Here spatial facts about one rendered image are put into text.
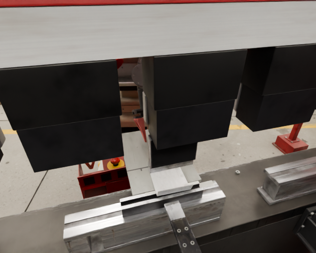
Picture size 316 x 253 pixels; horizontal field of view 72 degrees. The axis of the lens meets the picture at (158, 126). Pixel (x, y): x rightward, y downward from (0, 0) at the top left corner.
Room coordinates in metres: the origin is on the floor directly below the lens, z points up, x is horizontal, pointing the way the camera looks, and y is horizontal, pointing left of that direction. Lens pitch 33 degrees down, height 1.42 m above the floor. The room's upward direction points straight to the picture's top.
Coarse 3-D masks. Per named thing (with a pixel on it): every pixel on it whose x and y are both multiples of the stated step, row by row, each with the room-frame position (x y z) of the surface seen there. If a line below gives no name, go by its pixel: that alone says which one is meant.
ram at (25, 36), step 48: (0, 0) 0.25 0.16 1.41; (48, 0) 0.27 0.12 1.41; (96, 0) 0.28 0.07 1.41; (144, 0) 0.30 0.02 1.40; (192, 0) 0.31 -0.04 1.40; (240, 0) 0.33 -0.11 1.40; (288, 0) 0.36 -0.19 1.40; (0, 48) 0.25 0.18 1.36; (48, 48) 0.26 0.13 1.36; (96, 48) 0.28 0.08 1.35; (144, 48) 0.30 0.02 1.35; (192, 48) 0.32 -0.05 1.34; (240, 48) 0.34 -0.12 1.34
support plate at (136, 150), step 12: (132, 132) 0.61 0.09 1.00; (132, 144) 0.54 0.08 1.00; (144, 144) 0.54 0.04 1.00; (132, 156) 0.48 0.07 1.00; (144, 156) 0.48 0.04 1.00; (132, 168) 0.43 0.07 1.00; (144, 168) 0.43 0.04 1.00; (192, 168) 0.43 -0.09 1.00; (132, 180) 0.39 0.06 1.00; (144, 180) 0.39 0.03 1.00; (192, 180) 0.39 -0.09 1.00; (132, 192) 0.35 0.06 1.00; (144, 192) 0.35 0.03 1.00
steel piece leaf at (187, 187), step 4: (192, 184) 0.35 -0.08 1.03; (172, 188) 0.34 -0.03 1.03; (176, 188) 0.34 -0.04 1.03; (180, 188) 0.34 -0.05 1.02; (184, 188) 0.35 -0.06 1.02; (188, 188) 0.35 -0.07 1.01; (160, 192) 0.33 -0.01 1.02; (164, 192) 0.34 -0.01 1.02; (168, 192) 0.34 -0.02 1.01; (172, 192) 0.34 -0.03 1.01
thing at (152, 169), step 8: (152, 144) 0.33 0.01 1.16; (192, 144) 0.35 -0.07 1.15; (152, 152) 0.33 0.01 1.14; (160, 152) 0.33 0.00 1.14; (168, 152) 0.34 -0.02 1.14; (176, 152) 0.34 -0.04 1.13; (184, 152) 0.35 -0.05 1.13; (192, 152) 0.35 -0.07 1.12; (152, 160) 0.33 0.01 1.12; (160, 160) 0.33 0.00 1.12; (168, 160) 0.34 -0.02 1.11; (176, 160) 0.34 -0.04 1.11; (184, 160) 0.35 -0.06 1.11; (192, 160) 0.36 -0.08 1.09; (152, 168) 0.34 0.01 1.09; (160, 168) 0.34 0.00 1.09; (168, 168) 0.35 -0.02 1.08
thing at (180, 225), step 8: (168, 208) 0.30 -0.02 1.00; (176, 208) 0.30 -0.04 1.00; (168, 216) 0.29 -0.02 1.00; (176, 216) 0.28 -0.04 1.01; (184, 216) 0.28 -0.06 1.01; (176, 224) 0.26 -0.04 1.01; (184, 224) 0.26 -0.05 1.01; (176, 232) 0.25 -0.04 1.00; (184, 232) 0.25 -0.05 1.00; (192, 232) 0.25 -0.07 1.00; (184, 240) 0.23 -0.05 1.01; (192, 240) 0.23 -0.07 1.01; (184, 248) 0.22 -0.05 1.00; (192, 248) 0.22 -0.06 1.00
